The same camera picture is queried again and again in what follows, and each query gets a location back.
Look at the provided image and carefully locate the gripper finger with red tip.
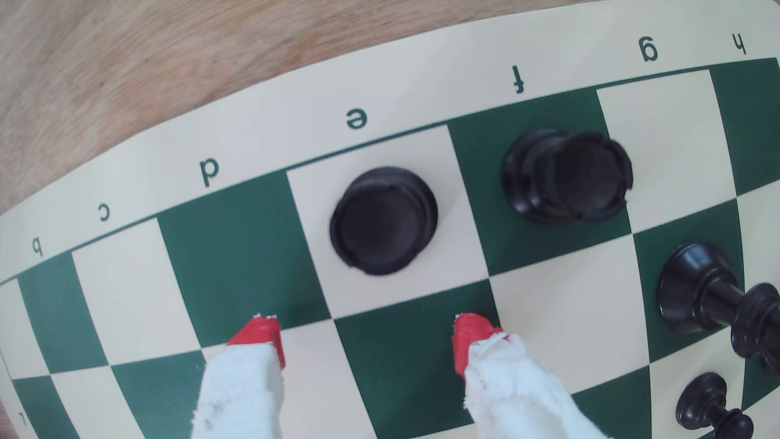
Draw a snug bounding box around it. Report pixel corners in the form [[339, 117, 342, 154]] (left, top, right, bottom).
[[190, 314, 287, 439], [451, 312, 611, 439]]

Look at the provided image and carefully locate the black rook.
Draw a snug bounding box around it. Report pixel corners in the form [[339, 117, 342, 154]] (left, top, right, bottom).
[[500, 127, 635, 226], [328, 166, 440, 277]]

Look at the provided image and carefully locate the tall black chess piece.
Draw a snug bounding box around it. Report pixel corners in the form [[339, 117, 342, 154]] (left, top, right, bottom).
[[656, 240, 780, 374]]

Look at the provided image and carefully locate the green cream chess mat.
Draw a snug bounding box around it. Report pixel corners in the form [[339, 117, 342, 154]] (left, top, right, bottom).
[[0, 0, 780, 439]]

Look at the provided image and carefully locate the black pawn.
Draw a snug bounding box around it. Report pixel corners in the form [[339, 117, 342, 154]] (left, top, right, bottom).
[[674, 371, 756, 439]]

